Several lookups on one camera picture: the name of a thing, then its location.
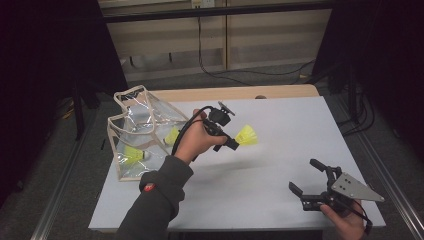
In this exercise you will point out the clear bag with beige trim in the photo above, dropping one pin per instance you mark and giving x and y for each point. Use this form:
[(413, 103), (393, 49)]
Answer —
[(140, 110)]

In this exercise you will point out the aluminium rail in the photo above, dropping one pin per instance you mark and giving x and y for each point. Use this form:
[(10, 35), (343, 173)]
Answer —
[(56, 196), (393, 186)]

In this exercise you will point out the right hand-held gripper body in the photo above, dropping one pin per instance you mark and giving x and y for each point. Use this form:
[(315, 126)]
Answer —
[(354, 190)]

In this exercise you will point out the person's left hand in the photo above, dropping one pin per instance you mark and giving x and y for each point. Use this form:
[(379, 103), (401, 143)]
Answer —
[(196, 140)]

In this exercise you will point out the black stand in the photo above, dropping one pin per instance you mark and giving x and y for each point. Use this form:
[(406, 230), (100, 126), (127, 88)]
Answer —
[(78, 113)]

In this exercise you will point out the person's right hand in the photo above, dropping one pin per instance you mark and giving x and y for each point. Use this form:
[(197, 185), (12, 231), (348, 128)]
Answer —
[(348, 228)]

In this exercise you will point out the white wall socket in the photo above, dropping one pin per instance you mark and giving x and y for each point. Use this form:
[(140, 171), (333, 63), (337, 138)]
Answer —
[(202, 3)]

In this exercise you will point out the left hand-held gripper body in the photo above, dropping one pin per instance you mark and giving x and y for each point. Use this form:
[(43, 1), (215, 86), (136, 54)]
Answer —
[(218, 118)]

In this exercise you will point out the light wooden cabinet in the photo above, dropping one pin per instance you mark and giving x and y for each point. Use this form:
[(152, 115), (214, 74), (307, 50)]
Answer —
[(266, 36)]

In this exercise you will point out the yellow shuttlecock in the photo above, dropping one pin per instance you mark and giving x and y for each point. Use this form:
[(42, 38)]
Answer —
[(132, 154), (247, 136), (171, 136)]

